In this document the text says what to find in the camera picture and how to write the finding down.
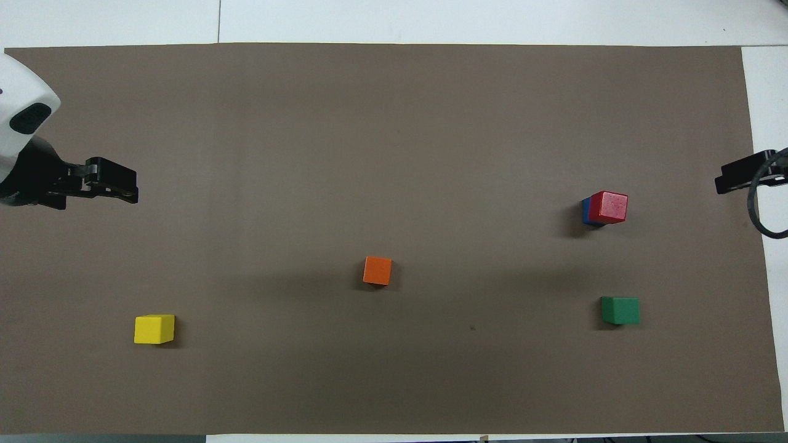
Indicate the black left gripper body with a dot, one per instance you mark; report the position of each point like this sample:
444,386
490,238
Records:
34,178

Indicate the red wooden block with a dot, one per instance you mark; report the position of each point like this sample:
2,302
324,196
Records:
609,207

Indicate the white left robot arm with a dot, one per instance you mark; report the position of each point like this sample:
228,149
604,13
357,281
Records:
18,104

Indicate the yellow wooden block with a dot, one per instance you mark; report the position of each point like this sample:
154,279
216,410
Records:
154,330

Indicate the blue wooden block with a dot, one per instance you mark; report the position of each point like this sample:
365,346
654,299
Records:
585,210

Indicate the green wooden block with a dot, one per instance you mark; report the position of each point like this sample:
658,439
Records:
620,311

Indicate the orange wooden block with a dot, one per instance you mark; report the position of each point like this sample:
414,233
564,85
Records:
377,271

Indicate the brown table mat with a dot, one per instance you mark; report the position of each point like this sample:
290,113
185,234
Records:
369,154

